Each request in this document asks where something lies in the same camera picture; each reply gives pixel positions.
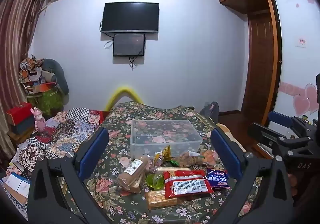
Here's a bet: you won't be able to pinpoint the striped brown curtain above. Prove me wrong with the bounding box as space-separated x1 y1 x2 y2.
0 0 50 154

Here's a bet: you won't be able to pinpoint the clear bag of brown pastries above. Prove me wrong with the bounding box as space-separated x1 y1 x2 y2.
175 151 203 168

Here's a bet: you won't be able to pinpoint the patchwork quilt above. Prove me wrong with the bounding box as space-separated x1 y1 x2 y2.
5 107 105 189

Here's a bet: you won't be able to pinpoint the pink heart stickers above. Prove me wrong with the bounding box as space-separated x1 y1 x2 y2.
279 82 319 117

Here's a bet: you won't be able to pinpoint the brown bread loaf packet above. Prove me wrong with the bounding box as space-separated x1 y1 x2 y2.
117 155 150 194

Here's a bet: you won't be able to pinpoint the clear plastic storage box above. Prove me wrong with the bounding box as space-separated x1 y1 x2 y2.
130 119 203 162

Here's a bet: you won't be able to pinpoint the person's right hand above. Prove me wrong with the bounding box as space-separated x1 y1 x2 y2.
287 172 300 189

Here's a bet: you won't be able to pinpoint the dark backpack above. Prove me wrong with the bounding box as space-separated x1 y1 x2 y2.
200 101 220 123

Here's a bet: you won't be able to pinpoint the yellow green snack packet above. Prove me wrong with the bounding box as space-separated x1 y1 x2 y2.
160 144 173 162

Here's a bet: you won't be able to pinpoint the orange snack bag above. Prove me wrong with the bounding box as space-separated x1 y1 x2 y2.
200 150 218 167

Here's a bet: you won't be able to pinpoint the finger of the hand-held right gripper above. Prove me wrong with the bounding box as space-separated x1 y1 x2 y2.
247 122 300 159
268 111 300 137

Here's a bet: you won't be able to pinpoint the white sliding wardrobe door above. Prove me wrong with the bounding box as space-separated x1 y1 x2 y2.
266 0 320 139

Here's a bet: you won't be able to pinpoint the long beige snack packet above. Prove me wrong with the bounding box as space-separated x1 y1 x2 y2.
155 166 190 173

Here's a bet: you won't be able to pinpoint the yellow foam tube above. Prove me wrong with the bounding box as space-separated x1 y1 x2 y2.
104 85 144 112

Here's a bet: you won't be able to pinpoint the green patterned box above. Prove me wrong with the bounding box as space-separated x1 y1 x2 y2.
26 89 65 117

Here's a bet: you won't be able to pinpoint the white blue paper box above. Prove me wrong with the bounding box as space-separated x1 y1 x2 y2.
4 173 32 199

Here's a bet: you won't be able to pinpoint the orange box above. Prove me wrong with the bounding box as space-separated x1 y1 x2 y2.
26 82 59 94

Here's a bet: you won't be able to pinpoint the pink snack packet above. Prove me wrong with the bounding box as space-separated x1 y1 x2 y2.
150 155 163 173

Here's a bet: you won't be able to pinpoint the wooden wardrobe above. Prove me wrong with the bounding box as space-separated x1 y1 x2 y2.
216 0 300 127

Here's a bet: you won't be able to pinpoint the floral blanket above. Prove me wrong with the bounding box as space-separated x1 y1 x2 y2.
82 101 265 224

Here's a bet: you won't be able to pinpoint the black wall television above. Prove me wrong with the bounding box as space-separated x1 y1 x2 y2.
101 2 160 33

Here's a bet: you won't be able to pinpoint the pink toy figure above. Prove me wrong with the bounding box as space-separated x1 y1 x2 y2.
30 107 47 133

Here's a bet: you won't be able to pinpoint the black monitor cable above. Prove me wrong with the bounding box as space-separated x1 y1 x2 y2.
128 56 138 71

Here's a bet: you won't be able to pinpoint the red snack packet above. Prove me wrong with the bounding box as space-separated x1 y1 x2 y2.
164 169 213 199

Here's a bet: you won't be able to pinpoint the green jelly cup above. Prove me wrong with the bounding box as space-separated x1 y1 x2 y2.
146 173 165 191

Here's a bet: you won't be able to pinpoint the blue snack packet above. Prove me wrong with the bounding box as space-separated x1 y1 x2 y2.
206 168 232 191

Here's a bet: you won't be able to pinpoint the beige cushion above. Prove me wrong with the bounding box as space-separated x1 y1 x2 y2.
216 123 249 154

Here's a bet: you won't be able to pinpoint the grey bolster pillow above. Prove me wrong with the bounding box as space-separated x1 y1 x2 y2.
41 58 70 95

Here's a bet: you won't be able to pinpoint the small black wall monitor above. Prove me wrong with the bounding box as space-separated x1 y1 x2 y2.
113 33 146 57

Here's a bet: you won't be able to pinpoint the orange rice cracker packet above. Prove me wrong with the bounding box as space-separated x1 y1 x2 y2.
145 189 179 211

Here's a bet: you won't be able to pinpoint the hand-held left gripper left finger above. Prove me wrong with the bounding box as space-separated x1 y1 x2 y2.
27 126 113 224

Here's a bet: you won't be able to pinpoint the patterned cloth heap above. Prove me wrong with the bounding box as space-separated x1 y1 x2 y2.
19 55 44 82

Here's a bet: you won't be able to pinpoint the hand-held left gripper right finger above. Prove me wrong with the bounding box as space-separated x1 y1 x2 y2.
211 126 295 224

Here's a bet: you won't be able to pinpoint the red box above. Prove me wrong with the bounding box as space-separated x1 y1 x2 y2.
5 102 35 126

